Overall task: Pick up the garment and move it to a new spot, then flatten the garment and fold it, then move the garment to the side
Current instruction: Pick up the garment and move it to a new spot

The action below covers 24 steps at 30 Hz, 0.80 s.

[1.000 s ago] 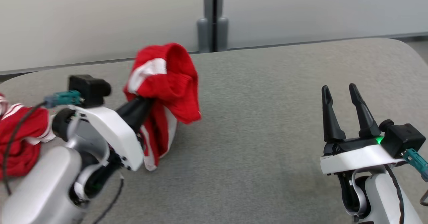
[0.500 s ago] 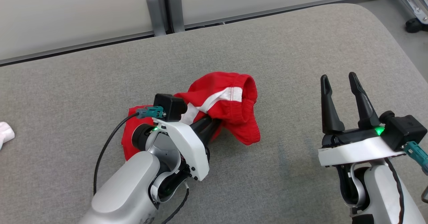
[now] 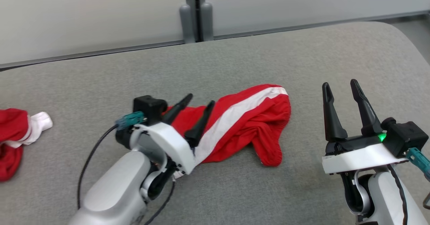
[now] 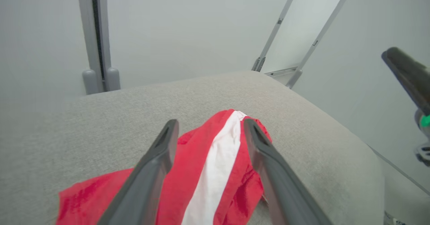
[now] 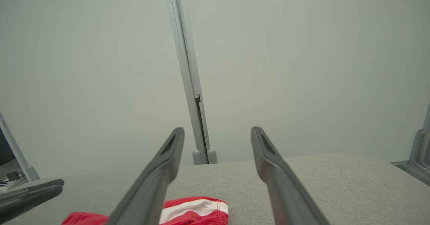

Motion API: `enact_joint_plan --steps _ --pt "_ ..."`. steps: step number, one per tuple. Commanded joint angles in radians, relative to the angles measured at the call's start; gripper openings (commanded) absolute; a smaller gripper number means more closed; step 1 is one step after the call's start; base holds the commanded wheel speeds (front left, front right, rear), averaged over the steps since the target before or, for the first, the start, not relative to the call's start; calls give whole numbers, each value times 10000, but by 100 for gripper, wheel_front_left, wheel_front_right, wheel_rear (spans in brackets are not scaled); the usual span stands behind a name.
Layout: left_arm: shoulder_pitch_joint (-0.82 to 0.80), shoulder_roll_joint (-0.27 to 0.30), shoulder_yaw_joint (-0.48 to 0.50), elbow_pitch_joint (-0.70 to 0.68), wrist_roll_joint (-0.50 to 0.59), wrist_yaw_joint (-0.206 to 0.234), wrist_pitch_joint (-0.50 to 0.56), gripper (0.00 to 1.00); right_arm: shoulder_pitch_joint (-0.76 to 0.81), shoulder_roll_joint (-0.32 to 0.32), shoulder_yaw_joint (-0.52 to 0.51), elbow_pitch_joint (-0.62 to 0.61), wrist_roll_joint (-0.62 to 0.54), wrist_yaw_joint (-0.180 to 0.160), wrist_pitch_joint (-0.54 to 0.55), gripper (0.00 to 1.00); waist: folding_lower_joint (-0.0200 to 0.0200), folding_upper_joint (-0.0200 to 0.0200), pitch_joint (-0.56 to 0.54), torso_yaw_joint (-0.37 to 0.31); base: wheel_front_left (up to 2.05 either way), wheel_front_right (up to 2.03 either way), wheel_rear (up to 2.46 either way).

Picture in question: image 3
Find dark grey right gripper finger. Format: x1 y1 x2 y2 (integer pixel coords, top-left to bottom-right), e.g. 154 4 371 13
350 79 383 136
322 82 348 142

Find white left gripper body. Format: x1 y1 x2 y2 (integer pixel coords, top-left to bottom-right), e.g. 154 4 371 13
116 122 196 175

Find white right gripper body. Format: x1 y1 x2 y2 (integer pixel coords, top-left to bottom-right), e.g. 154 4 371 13
322 134 409 175

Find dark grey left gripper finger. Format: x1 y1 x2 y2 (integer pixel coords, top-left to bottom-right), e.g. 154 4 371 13
184 100 216 148
162 93 194 125

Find red shorts with white stripe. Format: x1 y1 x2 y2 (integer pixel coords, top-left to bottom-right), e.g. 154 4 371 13
162 84 291 167

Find red Bulls 23 jersey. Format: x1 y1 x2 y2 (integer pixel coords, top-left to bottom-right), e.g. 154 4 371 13
0 108 53 182

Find teal left camera plug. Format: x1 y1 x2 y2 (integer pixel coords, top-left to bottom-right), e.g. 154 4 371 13
115 111 146 130

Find teal camera plug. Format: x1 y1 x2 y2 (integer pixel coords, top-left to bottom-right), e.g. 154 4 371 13
405 148 430 182
115 111 146 130

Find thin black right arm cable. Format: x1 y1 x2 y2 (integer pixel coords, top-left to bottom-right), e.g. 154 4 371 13
386 165 409 225

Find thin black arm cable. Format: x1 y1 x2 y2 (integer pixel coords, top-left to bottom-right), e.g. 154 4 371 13
77 124 120 209
386 165 409 225
143 181 176 225

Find teal right camera plug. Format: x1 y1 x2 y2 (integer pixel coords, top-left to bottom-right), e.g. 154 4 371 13
405 148 430 182

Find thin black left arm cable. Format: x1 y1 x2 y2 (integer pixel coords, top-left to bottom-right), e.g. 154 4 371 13
143 181 176 225
77 124 120 209

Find grey cylindrical post bumper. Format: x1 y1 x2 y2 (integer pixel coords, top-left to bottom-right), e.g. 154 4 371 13
200 2 214 41
179 4 196 44

